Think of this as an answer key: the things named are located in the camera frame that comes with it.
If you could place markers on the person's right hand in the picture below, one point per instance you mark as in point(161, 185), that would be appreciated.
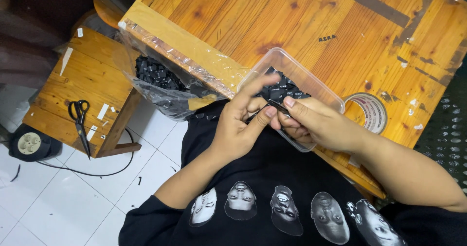
point(324, 129)

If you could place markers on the person's left hand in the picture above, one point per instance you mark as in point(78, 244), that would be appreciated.
point(231, 129)

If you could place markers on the black fabric label strip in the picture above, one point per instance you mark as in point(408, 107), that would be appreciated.
point(279, 106)

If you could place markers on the brown tape piece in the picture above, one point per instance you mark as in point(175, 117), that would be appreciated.
point(202, 102)

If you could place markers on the clear plastic container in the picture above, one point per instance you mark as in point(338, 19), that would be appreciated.
point(310, 81)

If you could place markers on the pile of black folded labels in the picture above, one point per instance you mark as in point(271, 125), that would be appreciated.
point(282, 89)

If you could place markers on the clear plastic bag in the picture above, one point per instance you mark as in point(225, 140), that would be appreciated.
point(171, 100)

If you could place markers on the heap of black bagged labels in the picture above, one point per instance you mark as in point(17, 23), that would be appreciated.
point(157, 73)

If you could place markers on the green perforated mat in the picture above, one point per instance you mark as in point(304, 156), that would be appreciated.
point(447, 136)

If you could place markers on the wooden stool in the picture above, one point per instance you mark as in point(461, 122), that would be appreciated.
point(91, 85)

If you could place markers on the black scissors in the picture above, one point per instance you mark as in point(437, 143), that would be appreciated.
point(81, 125)

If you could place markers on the orange plastic stool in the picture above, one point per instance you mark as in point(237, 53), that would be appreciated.
point(105, 12)

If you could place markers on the long white tape piece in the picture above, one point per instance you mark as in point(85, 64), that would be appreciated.
point(66, 60)

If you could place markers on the small white tape piece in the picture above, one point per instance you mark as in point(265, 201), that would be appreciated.
point(80, 32)

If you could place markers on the dark curtain cloth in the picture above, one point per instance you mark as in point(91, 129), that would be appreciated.
point(36, 30)

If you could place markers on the black scrap strip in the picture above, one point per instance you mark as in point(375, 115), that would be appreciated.
point(15, 173)

